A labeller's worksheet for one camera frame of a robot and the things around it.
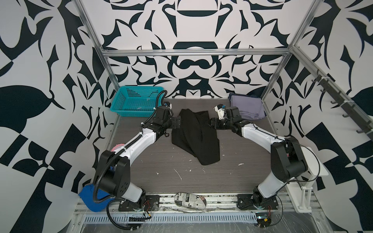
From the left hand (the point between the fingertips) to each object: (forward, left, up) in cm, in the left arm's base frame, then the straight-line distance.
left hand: (175, 116), depth 87 cm
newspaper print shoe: (-42, -7, -15) cm, 45 cm away
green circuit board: (-50, -42, -19) cm, 68 cm away
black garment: (-7, -13, -13) cm, 20 cm away
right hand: (-2, -21, -4) cm, 21 cm away
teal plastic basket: (+30, +33, -18) cm, 48 cm away
